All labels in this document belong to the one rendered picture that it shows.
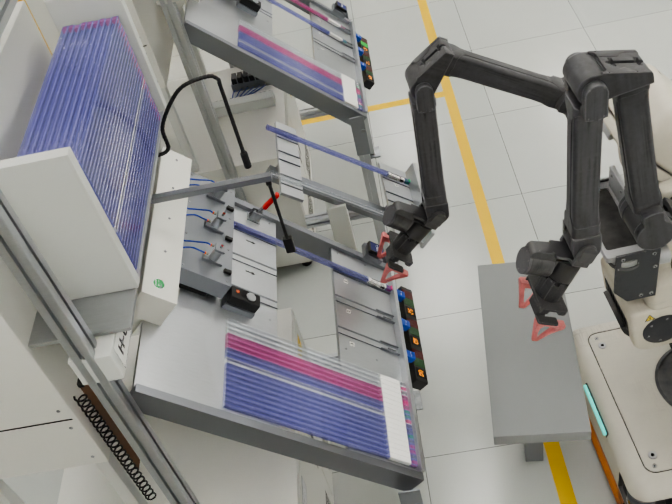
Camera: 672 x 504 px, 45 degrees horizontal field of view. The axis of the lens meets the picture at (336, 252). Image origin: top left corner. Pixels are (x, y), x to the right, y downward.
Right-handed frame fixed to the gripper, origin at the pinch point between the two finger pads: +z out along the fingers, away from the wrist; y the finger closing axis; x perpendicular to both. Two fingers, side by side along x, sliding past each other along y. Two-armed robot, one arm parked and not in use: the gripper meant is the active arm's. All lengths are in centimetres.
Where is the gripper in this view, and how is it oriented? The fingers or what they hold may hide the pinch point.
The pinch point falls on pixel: (382, 267)
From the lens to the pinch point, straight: 223.9
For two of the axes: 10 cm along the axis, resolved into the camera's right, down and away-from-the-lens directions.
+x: 8.5, 3.4, 4.1
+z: -5.3, 6.3, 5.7
